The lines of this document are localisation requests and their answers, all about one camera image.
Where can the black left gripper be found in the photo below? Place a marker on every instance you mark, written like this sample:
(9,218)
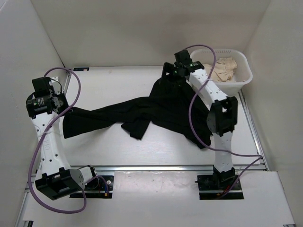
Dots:
(60,95)

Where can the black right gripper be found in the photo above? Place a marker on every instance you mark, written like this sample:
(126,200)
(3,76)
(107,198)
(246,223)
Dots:
(170,68)

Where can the black trousers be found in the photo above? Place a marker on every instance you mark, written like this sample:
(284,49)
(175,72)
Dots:
(167,107)

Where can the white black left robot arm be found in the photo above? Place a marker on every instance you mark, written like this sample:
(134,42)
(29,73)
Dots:
(58,178)

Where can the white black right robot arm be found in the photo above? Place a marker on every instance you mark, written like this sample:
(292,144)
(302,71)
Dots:
(221,119)

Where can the beige crumpled garment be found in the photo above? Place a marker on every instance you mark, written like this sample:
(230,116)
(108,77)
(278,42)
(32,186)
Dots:
(224,70)

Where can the dark label sticker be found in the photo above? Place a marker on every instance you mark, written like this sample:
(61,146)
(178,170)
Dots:
(81,69)

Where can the white plastic basket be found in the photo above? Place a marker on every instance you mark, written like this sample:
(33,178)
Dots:
(242,75)

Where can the aluminium front rail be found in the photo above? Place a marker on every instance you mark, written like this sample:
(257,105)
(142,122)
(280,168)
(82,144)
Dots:
(155,168)

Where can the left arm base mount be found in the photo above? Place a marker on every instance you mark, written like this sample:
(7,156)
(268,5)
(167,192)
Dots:
(100,187)

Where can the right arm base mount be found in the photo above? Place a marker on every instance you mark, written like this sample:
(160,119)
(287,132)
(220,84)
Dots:
(208,189)

